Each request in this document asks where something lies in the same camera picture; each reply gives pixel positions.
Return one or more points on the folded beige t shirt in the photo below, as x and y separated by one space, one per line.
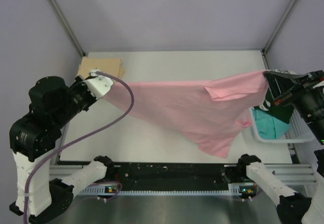
112 66

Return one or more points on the pink t shirt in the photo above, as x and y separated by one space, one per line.
210 113

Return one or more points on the white plastic basket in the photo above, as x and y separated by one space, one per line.
297 134

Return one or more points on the grey slotted cable duct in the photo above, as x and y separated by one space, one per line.
233 190

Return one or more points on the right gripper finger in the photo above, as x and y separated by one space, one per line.
272 76
280 88

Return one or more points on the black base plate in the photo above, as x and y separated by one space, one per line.
175 176

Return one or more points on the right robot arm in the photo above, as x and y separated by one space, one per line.
291 205

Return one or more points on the left corner aluminium post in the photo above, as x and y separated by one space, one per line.
66 26

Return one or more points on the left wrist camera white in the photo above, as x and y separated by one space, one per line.
98 85

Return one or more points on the corner aluminium post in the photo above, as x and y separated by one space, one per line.
279 26
66 26

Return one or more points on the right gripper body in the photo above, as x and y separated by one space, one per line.
307 97

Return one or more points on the teal t shirt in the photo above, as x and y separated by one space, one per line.
269 127

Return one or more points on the dark green t shirt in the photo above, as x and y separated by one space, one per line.
281 113

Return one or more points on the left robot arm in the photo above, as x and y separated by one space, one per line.
33 138

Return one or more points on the right corner aluminium post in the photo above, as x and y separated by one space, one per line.
279 26

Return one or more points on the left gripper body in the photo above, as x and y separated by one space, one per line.
80 97

